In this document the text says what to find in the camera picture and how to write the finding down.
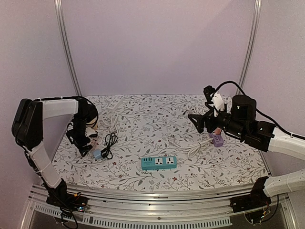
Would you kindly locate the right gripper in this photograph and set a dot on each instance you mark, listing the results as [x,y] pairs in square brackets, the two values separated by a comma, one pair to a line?
[207,121]

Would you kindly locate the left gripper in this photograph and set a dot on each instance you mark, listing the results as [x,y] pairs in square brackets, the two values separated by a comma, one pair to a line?
[79,143]

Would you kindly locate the light blue charger plug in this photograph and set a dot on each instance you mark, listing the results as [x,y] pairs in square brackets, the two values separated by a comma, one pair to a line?
[97,154]

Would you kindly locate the white charger plug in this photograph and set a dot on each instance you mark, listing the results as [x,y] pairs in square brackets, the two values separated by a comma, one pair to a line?
[91,132]

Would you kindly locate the pink charger plug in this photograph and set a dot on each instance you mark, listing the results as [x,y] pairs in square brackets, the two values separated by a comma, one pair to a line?
[217,131]

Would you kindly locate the purple power strip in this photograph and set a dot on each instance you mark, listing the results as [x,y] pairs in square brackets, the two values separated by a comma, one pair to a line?
[217,139]

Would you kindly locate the teal blue power strip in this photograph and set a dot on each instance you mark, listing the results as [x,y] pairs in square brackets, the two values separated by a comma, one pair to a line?
[157,163]

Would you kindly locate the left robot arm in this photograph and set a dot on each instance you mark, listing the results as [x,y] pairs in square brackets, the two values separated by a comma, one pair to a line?
[27,129]

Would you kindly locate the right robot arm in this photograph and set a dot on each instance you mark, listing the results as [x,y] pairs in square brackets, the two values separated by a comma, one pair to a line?
[269,137]

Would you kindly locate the white power strip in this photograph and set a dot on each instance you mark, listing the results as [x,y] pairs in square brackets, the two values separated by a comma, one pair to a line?
[116,102]

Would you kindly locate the floral table cloth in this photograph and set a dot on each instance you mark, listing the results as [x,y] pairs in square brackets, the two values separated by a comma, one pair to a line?
[157,126]

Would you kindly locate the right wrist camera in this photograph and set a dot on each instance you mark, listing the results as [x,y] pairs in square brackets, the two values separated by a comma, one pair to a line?
[213,96]

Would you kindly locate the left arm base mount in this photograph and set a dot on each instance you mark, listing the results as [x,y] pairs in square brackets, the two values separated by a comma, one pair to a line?
[59,197]

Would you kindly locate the aluminium front rail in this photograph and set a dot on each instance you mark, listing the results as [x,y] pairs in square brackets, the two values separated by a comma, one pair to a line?
[196,209]

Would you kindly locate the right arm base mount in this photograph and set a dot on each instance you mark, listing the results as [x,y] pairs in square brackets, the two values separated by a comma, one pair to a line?
[255,199]

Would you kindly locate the left aluminium frame post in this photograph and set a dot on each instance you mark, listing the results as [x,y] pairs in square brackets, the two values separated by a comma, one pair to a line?
[66,46]

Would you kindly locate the aluminium frame post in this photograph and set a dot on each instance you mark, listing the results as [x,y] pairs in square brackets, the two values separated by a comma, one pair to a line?
[251,42]
[66,46]

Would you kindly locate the right aluminium frame post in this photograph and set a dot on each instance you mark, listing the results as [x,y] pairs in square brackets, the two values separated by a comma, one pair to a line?
[251,42]

